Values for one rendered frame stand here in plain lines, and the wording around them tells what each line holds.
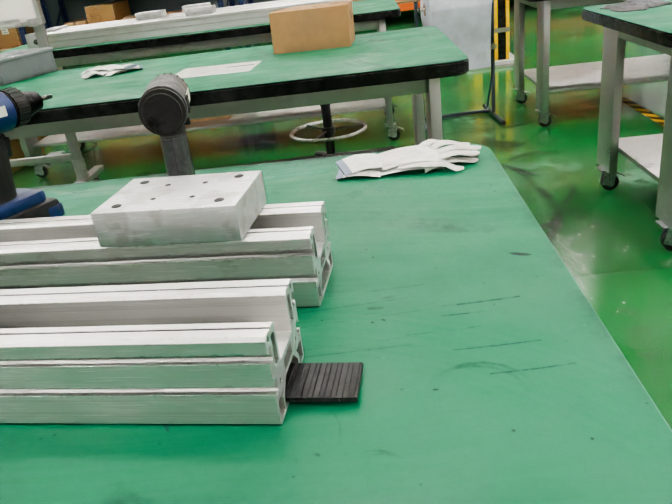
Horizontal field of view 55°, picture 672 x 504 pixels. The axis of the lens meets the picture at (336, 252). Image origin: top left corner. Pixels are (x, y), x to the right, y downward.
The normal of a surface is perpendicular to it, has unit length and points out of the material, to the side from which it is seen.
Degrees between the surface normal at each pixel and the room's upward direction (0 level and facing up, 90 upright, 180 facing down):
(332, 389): 0
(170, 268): 90
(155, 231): 90
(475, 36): 100
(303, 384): 0
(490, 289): 0
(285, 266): 90
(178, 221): 90
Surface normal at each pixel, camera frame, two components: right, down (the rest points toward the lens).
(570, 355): -0.11, -0.90
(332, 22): -0.10, 0.40
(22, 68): 0.92, 0.06
